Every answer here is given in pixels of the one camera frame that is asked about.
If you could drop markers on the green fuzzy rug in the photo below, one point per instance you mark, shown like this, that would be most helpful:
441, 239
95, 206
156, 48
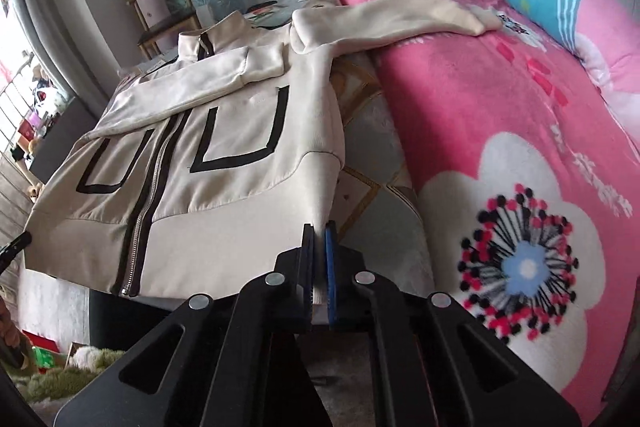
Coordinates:
65, 379

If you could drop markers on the clear plastic container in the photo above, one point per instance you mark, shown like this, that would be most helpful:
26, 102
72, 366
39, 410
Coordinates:
227, 4

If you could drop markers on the cream zip jacket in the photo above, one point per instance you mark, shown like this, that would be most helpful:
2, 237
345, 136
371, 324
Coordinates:
225, 207

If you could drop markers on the metal window railing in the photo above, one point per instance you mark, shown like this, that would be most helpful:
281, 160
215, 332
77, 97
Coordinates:
23, 61

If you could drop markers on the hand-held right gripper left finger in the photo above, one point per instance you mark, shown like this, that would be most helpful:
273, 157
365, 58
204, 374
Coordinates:
308, 257

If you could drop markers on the wooden chair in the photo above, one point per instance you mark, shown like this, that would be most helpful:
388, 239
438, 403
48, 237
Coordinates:
165, 27

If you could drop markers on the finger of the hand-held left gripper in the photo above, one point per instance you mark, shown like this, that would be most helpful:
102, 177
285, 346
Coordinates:
17, 247

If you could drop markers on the red box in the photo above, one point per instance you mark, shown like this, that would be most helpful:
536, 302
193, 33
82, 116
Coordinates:
45, 349

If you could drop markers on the pink floral blanket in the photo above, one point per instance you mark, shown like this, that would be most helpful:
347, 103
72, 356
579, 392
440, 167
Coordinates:
475, 107

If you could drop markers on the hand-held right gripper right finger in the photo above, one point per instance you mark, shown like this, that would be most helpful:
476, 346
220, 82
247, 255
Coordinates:
330, 257

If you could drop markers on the grey picture-print bed sheet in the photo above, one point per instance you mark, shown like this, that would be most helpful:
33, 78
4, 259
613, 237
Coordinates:
380, 187

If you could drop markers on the dark grey cabinet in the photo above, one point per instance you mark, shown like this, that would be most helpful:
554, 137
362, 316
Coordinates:
60, 142

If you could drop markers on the grey curtain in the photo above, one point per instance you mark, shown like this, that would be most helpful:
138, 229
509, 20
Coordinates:
55, 32

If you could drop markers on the pale pink bin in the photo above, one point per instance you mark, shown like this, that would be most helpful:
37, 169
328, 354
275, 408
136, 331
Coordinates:
155, 7

